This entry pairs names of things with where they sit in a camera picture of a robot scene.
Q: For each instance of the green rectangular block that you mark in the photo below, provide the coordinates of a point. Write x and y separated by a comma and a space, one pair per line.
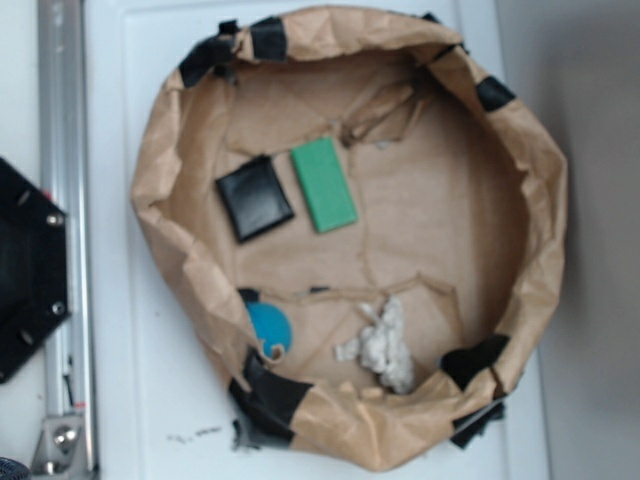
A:
324, 185

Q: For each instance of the brown paper bin liner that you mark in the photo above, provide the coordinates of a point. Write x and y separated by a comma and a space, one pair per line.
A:
461, 196

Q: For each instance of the black square leather wallet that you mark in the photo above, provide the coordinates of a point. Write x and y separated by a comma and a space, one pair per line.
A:
254, 198

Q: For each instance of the blue round disc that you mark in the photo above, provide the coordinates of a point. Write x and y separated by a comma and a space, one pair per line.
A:
272, 328

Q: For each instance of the crumpled white paper wad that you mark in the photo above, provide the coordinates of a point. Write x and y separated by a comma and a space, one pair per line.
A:
380, 347

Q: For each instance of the aluminium extrusion rail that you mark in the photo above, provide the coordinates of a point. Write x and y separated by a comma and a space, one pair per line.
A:
69, 360

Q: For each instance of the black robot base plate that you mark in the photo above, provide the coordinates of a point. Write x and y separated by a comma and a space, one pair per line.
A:
34, 279

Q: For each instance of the metal corner bracket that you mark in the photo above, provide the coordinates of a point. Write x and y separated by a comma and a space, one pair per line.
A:
61, 449

